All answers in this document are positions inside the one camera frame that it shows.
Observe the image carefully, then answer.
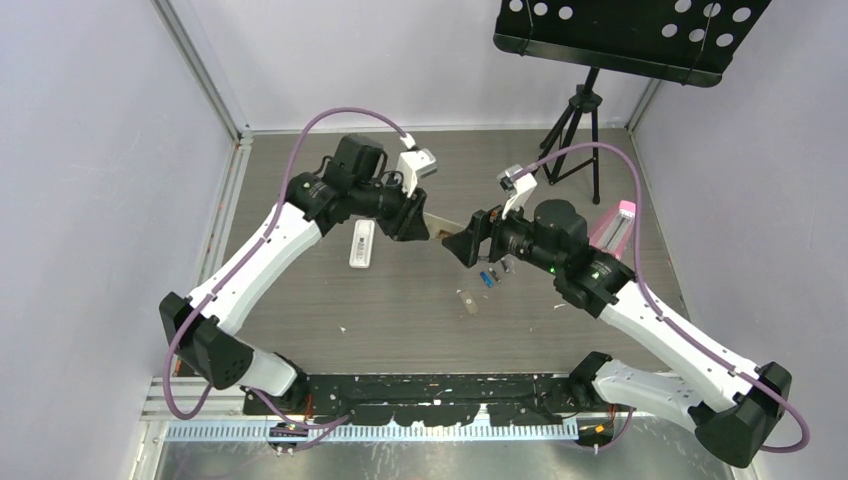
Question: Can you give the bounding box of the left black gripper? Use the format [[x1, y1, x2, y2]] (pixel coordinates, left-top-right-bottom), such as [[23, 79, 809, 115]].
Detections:
[[352, 171, 430, 242]]

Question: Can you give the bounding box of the black music stand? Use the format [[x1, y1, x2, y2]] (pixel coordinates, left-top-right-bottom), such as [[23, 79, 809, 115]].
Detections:
[[492, 0, 774, 209]]

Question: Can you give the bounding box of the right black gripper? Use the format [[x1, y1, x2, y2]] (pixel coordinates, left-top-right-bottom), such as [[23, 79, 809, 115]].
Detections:
[[442, 192, 562, 276]]

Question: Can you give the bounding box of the remote battery cover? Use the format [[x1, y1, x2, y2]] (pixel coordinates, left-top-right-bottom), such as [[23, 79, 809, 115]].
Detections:
[[457, 290, 479, 315]]

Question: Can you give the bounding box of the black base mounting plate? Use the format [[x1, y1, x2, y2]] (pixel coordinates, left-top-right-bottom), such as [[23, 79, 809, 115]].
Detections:
[[243, 373, 629, 427]]

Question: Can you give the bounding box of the white remote face down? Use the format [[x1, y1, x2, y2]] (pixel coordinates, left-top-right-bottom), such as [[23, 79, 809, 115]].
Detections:
[[349, 219, 376, 269]]

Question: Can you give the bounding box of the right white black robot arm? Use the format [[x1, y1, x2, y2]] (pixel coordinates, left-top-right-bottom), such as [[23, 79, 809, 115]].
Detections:
[[425, 200, 792, 468]]

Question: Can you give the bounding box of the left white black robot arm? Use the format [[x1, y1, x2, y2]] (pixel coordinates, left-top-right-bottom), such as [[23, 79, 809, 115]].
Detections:
[[159, 134, 436, 414]]

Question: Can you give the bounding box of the white remote with buttons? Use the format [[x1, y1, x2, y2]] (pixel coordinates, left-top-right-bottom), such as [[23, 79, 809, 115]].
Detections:
[[423, 212, 465, 240]]

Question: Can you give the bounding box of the pink box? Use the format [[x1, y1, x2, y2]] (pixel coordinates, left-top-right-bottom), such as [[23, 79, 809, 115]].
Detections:
[[589, 200, 637, 260]]

